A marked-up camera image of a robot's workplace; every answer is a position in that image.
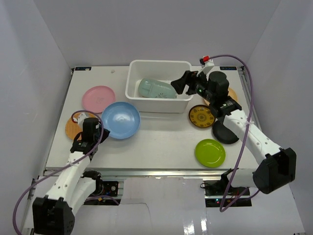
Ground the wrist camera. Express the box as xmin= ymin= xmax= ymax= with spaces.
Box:
xmin=71 ymin=113 xmax=87 ymax=126
xmin=197 ymin=55 xmax=215 ymax=75

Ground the orange woven round plate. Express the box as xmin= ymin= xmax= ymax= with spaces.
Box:
xmin=65 ymin=112 xmax=96 ymax=140

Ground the teal rectangular divided plate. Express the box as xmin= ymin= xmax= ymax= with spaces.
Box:
xmin=138 ymin=78 xmax=177 ymax=99

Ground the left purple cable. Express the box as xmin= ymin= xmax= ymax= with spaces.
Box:
xmin=12 ymin=110 xmax=120 ymax=235

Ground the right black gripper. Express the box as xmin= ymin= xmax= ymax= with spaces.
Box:
xmin=171 ymin=69 xmax=215 ymax=104

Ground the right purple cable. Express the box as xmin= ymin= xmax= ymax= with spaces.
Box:
xmin=212 ymin=54 xmax=262 ymax=213

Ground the black round plate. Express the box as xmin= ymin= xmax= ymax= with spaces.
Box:
xmin=212 ymin=121 xmax=239 ymax=144

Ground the left blue corner label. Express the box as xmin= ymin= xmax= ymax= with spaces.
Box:
xmin=74 ymin=67 xmax=91 ymax=71

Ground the blue corner label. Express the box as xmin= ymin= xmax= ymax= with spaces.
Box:
xmin=220 ymin=66 xmax=237 ymax=71
xmin=74 ymin=67 xmax=91 ymax=71

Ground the tan yellow round plate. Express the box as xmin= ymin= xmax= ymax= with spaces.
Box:
xmin=203 ymin=88 xmax=238 ymax=106

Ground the right blue corner label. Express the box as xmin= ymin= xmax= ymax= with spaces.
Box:
xmin=220 ymin=66 xmax=237 ymax=71

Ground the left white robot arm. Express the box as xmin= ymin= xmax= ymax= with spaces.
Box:
xmin=32 ymin=115 xmax=110 ymax=235

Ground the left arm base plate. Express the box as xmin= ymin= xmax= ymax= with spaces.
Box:
xmin=82 ymin=170 xmax=120 ymax=206

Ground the white plastic bin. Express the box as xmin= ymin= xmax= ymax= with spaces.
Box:
xmin=125 ymin=60 xmax=193 ymax=113

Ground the lime green round plate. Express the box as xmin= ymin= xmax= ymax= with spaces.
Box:
xmin=194 ymin=139 xmax=226 ymax=168

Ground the blue round plate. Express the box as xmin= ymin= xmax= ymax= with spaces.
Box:
xmin=101 ymin=102 xmax=141 ymax=140

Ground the brown gold patterned plate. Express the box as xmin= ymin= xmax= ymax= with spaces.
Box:
xmin=188 ymin=105 xmax=216 ymax=128

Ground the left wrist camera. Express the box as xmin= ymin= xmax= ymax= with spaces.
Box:
xmin=71 ymin=113 xmax=87 ymax=126

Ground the purple cable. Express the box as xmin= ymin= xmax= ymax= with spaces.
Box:
xmin=212 ymin=54 xmax=262 ymax=213
xmin=12 ymin=110 xmax=120 ymax=235

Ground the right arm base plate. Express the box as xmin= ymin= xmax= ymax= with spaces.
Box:
xmin=200 ymin=177 xmax=252 ymax=208

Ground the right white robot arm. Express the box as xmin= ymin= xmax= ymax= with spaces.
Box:
xmin=171 ymin=70 xmax=296 ymax=195

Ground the pink round plate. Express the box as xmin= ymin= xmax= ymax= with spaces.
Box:
xmin=82 ymin=86 xmax=115 ymax=114

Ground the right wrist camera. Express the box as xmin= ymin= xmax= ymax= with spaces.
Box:
xmin=197 ymin=55 xmax=215 ymax=75

